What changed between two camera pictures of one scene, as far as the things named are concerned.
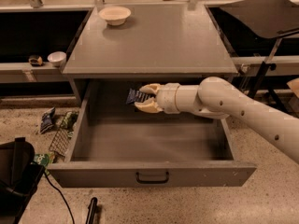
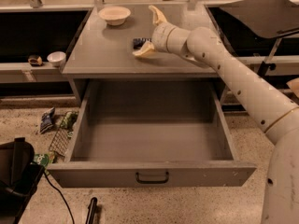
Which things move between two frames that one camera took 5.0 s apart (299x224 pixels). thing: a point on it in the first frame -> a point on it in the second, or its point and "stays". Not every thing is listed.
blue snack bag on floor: x=47 y=119 stays
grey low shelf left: x=24 y=72 stays
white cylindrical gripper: x=167 y=98 -> x=160 y=36
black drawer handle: x=152 y=181 stays
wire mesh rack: x=60 y=142 stays
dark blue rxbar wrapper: x=135 y=96 -> x=137 y=43
